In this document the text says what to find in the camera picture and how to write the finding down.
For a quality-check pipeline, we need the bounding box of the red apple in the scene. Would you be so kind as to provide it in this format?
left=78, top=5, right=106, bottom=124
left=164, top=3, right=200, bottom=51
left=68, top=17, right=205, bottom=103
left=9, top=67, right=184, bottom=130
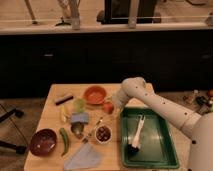
left=102, top=102, right=114, bottom=114

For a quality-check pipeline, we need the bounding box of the green plastic tray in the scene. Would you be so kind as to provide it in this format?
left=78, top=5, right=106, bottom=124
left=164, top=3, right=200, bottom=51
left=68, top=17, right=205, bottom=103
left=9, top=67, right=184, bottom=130
left=120, top=107, right=179, bottom=169

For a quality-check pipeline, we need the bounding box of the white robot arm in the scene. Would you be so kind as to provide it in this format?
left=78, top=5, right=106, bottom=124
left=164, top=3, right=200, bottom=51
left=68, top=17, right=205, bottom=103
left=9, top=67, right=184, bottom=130
left=112, top=77, right=213, bottom=171

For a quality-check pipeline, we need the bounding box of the orange bowl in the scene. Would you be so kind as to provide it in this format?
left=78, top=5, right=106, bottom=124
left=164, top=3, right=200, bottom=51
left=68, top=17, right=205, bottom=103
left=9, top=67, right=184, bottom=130
left=83, top=86, right=107, bottom=105

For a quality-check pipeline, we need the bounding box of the small white bowl of food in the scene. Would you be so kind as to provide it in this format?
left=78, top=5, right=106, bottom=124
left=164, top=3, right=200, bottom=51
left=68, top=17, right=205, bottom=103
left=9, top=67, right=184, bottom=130
left=95, top=126, right=111, bottom=144

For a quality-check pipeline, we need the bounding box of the purple bowl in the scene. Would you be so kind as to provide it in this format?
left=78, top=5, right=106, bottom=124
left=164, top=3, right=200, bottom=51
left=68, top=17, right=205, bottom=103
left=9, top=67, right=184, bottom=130
left=29, top=129, right=57, bottom=157

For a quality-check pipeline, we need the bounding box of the green lime toy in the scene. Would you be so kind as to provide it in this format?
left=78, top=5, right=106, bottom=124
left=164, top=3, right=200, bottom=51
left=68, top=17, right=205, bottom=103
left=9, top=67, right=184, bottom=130
left=73, top=98, right=85, bottom=113

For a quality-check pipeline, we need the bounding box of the white dish brush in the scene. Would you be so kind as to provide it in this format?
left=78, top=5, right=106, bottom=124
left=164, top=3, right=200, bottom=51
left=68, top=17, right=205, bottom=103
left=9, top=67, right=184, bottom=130
left=128, top=115, right=145, bottom=155

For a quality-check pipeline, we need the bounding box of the metal fork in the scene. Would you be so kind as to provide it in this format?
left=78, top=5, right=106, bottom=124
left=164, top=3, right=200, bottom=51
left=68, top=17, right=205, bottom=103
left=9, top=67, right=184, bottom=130
left=82, top=117, right=103, bottom=143

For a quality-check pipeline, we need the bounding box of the yellow banana toy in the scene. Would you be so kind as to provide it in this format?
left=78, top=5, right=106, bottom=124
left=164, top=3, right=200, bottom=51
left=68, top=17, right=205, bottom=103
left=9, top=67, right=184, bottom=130
left=60, top=105, right=69, bottom=123

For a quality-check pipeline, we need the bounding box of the light blue cloth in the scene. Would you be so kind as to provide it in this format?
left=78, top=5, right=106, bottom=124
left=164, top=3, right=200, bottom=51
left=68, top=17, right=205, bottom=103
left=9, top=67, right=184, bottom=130
left=64, top=143, right=102, bottom=171

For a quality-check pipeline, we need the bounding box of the green chili pepper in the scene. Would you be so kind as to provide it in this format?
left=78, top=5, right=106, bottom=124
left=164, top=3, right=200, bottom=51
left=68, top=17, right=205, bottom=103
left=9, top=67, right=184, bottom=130
left=59, top=128, right=69, bottom=156

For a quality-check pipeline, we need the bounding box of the dark cabinet front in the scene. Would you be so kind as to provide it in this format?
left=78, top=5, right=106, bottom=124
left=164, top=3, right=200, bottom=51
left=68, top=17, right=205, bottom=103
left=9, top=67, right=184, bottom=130
left=0, top=30, right=213, bottom=98

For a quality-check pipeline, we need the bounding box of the black chair base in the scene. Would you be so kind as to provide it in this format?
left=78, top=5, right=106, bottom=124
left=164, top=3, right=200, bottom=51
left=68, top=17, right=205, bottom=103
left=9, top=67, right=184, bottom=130
left=0, top=103, right=28, bottom=154

